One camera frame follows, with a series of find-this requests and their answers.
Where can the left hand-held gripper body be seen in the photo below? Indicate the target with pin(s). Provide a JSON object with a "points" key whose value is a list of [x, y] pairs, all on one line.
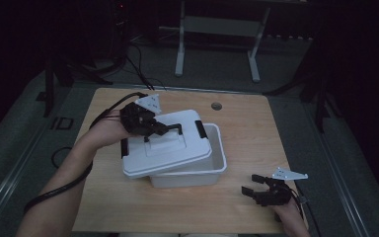
{"points": [[138, 120]]}

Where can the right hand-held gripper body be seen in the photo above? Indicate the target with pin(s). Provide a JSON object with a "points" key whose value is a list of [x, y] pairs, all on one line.
{"points": [[274, 196]]}

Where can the white plastic storage box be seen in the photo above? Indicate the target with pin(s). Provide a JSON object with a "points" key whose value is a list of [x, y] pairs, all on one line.
{"points": [[210, 164]]}

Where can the person's right hand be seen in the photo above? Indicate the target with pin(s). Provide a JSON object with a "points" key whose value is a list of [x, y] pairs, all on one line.
{"points": [[291, 220]]}

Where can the person's left hand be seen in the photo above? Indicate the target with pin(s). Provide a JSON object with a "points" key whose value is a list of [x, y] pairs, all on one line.
{"points": [[110, 131]]}

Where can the grey round table grommet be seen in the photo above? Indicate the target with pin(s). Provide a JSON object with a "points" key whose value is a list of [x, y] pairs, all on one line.
{"points": [[216, 106]]}

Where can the white metal stand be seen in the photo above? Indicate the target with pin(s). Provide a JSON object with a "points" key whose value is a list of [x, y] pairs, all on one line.
{"points": [[180, 49]]}

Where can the black tripod stand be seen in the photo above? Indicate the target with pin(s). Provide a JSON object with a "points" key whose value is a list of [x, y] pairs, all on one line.
{"points": [[320, 98], [49, 89]]}

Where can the dark device with red light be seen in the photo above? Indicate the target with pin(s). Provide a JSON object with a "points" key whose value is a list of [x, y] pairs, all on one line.
{"points": [[121, 6]]}

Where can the metal floor rail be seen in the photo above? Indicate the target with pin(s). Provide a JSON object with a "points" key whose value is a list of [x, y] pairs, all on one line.
{"points": [[13, 179], [342, 187]]}

